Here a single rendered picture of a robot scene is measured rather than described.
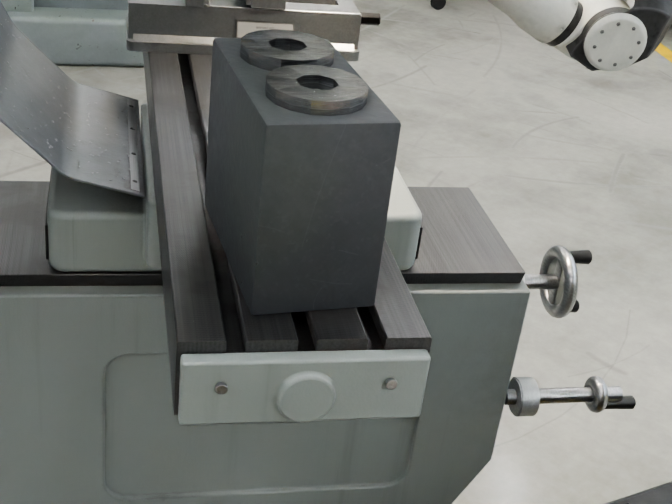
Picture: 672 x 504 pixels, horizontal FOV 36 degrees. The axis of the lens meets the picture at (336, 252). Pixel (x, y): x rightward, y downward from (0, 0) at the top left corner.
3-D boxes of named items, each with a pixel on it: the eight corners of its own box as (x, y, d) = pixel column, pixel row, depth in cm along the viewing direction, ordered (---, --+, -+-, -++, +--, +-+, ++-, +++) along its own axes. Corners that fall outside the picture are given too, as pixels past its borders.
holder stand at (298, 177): (311, 200, 115) (330, 25, 105) (376, 307, 97) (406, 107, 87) (203, 205, 111) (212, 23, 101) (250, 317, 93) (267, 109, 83)
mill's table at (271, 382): (260, 14, 200) (263, -27, 196) (428, 422, 95) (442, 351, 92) (139, 8, 195) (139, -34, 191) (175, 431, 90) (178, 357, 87)
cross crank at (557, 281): (561, 293, 175) (577, 231, 169) (589, 332, 165) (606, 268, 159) (472, 293, 172) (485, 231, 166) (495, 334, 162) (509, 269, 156)
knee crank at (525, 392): (623, 396, 167) (632, 366, 164) (639, 420, 161) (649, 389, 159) (495, 400, 162) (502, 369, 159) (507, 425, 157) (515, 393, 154)
